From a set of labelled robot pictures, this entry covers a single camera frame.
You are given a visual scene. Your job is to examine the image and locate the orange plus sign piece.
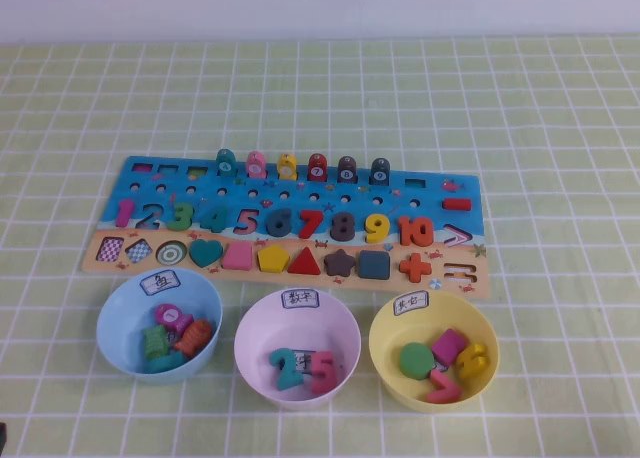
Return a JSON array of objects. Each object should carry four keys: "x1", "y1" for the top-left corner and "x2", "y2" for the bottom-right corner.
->
[{"x1": 398, "y1": 252, "x2": 432, "y2": 284}]

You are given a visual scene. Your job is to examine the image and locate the brown star piece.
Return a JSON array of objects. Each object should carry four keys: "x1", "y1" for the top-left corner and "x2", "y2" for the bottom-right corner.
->
[{"x1": 323, "y1": 248, "x2": 357, "y2": 278}]

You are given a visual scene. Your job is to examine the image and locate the green circle piece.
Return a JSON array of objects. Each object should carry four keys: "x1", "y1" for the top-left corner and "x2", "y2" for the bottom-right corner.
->
[{"x1": 398, "y1": 341, "x2": 437, "y2": 381}]

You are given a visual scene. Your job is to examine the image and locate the light blue plastic bowl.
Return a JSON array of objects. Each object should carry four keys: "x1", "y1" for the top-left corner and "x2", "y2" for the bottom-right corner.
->
[{"x1": 95, "y1": 267, "x2": 224, "y2": 375}]

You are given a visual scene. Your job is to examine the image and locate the brown fish number eight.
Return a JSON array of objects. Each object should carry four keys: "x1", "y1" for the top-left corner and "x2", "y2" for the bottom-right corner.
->
[{"x1": 337, "y1": 155, "x2": 360, "y2": 185}]

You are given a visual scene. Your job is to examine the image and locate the yellow number nine piece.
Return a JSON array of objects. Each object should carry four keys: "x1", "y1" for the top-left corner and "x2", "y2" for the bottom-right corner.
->
[{"x1": 364, "y1": 212, "x2": 392, "y2": 244}]

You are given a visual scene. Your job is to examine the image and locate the teal fish number four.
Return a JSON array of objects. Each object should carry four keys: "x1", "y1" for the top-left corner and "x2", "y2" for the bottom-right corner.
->
[{"x1": 214, "y1": 147, "x2": 237, "y2": 177}]

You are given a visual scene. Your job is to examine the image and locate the dark blue square piece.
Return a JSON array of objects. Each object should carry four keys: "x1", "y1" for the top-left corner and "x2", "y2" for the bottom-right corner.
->
[{"x1": 357, "y1": 250, "x2": 392, "y2": 282}]

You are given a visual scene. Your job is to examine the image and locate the green checked tablecloth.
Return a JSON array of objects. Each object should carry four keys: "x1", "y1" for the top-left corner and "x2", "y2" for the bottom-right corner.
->
[{"x1": 0, "y1": 35, "x2": 640, "y2": 458}]

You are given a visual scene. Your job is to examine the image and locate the light yellow plastic bowl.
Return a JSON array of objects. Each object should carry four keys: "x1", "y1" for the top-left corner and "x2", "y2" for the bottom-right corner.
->
[{"x1": 368, "y1": 291, "x2": 500, "y2": 414}]

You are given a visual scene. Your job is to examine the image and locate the green number three piece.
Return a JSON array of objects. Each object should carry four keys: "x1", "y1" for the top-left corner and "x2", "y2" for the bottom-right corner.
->
[{"x1": 167, "y1": 202, "x2": 195, "y2": 233}]

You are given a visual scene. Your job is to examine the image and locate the red triangle piece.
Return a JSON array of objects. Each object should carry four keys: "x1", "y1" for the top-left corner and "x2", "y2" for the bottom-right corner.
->
[{"x1": 287, "y1": 246, "x2": 323, "y2": 277}]

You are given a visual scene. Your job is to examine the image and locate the dark blue number six piece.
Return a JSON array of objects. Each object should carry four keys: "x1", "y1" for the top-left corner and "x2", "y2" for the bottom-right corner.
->
[{"x1": 265, "y1": 207, "x2": 293, "y2": 238}]

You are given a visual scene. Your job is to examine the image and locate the magenta diamond piece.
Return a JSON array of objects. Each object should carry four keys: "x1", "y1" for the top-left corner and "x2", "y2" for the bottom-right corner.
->
[{"x1": 430, "y1": 327, "x2": 469, "y2": 365}]

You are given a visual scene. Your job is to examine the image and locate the teal number four piece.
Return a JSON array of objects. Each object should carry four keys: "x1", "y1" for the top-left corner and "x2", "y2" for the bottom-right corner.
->
[{"x1": 202, "y1": 205, "x2": 229, "y2": 234}]

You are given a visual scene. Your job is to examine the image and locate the pink fish number five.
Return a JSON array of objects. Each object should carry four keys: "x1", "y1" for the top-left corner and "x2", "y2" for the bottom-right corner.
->
[{"x1": 244, "y1": 150, "x2": 267, "y2": 179}]

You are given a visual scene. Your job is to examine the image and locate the dark blue fish number nine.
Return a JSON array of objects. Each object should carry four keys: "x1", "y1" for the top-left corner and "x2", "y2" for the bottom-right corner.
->
[{"x1": 369, "y1": 157, "x2": 392, "y2": 188}]

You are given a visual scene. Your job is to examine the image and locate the green striped fish piece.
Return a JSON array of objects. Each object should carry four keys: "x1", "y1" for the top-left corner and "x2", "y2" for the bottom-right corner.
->
[{"x1": 143, "y1": 325, "x2": 170, "y2": 362}]

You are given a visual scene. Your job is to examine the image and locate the orange number ten piece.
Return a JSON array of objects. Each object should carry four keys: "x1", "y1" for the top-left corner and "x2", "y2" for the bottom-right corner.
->
[{"x1": 397, "y1": 215, "x2": 435, "y2": 248}]

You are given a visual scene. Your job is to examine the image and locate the red number seven piece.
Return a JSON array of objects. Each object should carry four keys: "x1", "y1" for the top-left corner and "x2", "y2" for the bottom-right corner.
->
[{"x1": 298, "y1": 209, "x2": 326, "y2": 240}]

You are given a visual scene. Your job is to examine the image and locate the blue wooden puzzle board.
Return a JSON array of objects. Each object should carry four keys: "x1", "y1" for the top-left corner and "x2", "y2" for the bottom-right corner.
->
[{"x1": 81, "y1": 154, "x2": 494, "y2": 302}]

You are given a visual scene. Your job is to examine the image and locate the teal number two piece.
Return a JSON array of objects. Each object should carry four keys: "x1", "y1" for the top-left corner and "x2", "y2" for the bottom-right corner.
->
[{"x1": 268, "y1": 347, "x2": 305, "y2": 392}]

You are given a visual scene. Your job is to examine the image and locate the yellow pentagon piece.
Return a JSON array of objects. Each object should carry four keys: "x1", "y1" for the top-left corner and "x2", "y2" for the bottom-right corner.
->
[{"x1": 257, "y1": 243, "x2": 291, "y2": 274}]

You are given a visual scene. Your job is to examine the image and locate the red fish number seven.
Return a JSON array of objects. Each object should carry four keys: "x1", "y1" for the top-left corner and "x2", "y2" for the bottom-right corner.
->
[{"x1": 307, "y1": 152, "x2": 330, "y2": 183}]

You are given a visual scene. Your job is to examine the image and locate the purple fish number one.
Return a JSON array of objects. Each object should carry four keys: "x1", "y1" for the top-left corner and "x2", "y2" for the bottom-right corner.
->
[{"x1": 153, "y1": 302, "x2": 195, "y2": 333}]

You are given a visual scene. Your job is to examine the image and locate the yellow fish number six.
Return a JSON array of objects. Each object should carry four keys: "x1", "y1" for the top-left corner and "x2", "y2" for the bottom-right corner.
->
[{"x1": 276, "y1": 151, "x2": 299, "y2": 181}]

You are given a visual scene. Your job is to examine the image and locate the pink trapezoid piece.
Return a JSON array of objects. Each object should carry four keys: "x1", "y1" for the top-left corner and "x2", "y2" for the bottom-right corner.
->
[{"x1": 221, "y1": 241, "x2": 255, "y2": 271}]

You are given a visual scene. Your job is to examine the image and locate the pink greater-than sign piece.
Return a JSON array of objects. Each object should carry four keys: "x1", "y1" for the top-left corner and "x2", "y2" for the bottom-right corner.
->
[{"x1": 426, "y1": 367, "x2": 462, "y2": 404}]

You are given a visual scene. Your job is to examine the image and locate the pink number five piece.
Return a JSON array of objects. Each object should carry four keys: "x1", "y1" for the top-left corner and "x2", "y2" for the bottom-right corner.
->
[{"x1": 310, "y1": 350, "x2": 342, "y2": 397}]

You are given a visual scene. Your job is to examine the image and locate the teal fish piece lying flat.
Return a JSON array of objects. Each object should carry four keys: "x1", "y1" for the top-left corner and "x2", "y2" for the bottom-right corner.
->
[{"x1": 144, "y1": 352, "x2": 189, "y2": 374}]

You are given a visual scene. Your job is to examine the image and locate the teal heart piece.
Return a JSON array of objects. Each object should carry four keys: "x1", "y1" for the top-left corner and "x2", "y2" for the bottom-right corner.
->
[{"x1": 188, "y1": 238, "x2": 225, "y2": 269}]

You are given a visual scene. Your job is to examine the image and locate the brown number eight piece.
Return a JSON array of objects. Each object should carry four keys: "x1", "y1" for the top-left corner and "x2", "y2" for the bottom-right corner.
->
[{"x1": 329, "y1": 211, "x2": 357, "y2": 243}]

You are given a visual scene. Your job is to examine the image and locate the pink number one piece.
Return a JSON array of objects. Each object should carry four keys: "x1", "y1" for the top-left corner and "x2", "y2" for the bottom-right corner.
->
[{"x1": 115, "y1": 200, "x2": 136, "y2": 229}]

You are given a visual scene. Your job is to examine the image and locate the yellow equals sign piece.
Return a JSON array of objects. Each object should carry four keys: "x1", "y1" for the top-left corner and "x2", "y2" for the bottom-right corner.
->
[{"x1": 456, "y1": 342, "x2": 490, "y2": 379}]

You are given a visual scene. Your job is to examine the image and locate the light pink plastic bowl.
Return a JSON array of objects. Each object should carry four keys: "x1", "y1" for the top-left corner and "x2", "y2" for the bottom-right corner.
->
[{"x1": 233, "y1": 288, "x2": 362, "y2": 412}]

